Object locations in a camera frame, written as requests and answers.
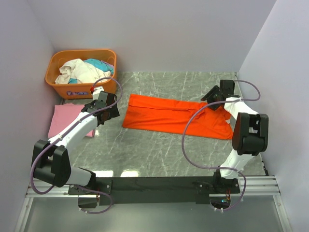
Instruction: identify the orange t shirt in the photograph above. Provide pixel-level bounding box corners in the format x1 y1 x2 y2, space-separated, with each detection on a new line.
122 94 233 140

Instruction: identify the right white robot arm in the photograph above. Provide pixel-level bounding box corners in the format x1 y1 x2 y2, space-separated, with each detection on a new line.
201 80 269 193

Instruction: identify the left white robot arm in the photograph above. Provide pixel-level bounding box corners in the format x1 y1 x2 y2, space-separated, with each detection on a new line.
30 91 119 194

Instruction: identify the teal garment in tub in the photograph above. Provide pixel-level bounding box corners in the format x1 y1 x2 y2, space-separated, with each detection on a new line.
68 58 114 84

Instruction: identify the white cream garment in tub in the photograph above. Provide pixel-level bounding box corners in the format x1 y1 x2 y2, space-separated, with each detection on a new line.
55 58 112 85

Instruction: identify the folded pink t shirt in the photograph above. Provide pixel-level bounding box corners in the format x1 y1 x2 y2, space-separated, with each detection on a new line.
48 103 84 139

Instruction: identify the orange plastic laundry tub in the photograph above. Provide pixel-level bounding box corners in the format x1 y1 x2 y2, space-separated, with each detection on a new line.
45 49 117 100

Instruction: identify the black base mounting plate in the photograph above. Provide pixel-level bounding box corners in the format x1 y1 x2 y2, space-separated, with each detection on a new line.
68 175 242 206

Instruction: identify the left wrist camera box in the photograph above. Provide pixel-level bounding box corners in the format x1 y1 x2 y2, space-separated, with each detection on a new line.
92 87 104 100

